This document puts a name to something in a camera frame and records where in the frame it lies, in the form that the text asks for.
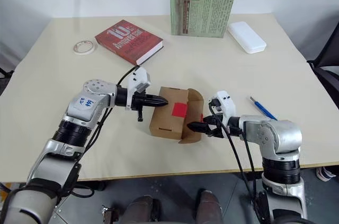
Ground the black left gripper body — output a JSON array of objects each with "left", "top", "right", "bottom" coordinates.
[{"left": 131, "top": 93, "right": 148, "bottom": 123}]

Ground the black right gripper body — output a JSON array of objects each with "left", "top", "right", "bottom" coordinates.
[{"left": 205, "top": 114, "right": 228, "bottom": 138}]

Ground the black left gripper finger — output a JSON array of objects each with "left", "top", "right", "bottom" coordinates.
[
  {"left": 146, "top": 94, "right": 169, "bottom": 102},
  {"left": 146, "top": 100, "right": 168, "bottom": 107}
]

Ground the brown cardboard box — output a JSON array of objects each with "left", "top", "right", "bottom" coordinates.
[{"left": 148, "top": 86, "right": 204, "bottom": 145}]

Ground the blue pen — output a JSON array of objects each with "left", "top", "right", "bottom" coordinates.
[{"left": 249, "top": 96, "right": 278, "bottom": 121}]

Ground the red tape seal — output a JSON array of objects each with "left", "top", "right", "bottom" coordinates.
[{"left": 171, "top": 103, "right": 188, "bottom": 118}]

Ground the red hardcover book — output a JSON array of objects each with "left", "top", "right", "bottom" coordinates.
[{"left": 94, "top": 19, "right": 164, "bottom": 66}]

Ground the dark rounded shape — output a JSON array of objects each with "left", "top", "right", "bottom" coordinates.
[
  {"left": 124, "top": 194, "right": 161, "bottom": 224},
  {"left": 195, "top": 189, "right": 228, "bottom": 224}
]

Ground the white tape roll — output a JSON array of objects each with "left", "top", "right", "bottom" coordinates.
[{"left": 73, "top": 40, "right": 96, "bottom": 56}]

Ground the green hardcover book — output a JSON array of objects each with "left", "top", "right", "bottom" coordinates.
[{"left": 169, "top": 0, "right": 235, "bottom": 39}]

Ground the white plastic case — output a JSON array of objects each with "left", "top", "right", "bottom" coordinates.
[{"left": 227, "top": 21, "right": 267, "bottom": 55}]

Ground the white rounded object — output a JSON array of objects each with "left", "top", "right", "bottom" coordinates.
[{"left": 315, "top": 167, "right": 335, "bottom": 182}]

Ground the black chair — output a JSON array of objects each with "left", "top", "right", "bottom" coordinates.
[{"left": 306, "top": 20, "right": 339, "bottom": 97}]

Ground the black stand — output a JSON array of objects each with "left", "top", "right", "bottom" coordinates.
[{"left": 0, "top": 67, "right": 14, "bottom": 79}]

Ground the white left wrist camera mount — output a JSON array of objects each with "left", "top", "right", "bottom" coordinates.
[{"left": 126, "top": 67, "right": 152, "bottom": 111}]

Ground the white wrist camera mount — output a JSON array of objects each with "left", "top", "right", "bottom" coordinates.
[
  {"left": 126, "top": 67, "right": 152, "bottom": 111},
  {"left": 208, "top": 91, "right": 236, "bottom": 127}
]

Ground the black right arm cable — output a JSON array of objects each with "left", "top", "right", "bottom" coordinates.
[{"left": 208, "top": 98, "right": 265, "bottom": 209}]

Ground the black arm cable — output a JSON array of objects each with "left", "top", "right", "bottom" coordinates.
[
  {"left": 208, "top": 98, "right": 265, "bottom": 209},
  {"left": 57, "top": 65, "right": 140, "bottom": 199}
]

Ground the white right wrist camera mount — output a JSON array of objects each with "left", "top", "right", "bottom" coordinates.
[{"left": 208, "top": 91, "right": 236, "bottom": 127}]

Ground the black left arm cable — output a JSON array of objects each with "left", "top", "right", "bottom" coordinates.
[{"left": 57, "top": 65, "right": 140, "bottom": 199}]

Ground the metal foot bracket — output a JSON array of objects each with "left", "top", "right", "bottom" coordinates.
[
  {"left": 248, "top": 192, "right": 268, "bottom": 224},
  {"left": 102, "top": 204, "right": 117, "bottom": 224}
]

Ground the black table frame bracket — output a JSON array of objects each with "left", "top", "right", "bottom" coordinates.
[{"left": 76, "top": 180, "right": 105, "bottom": 192}]

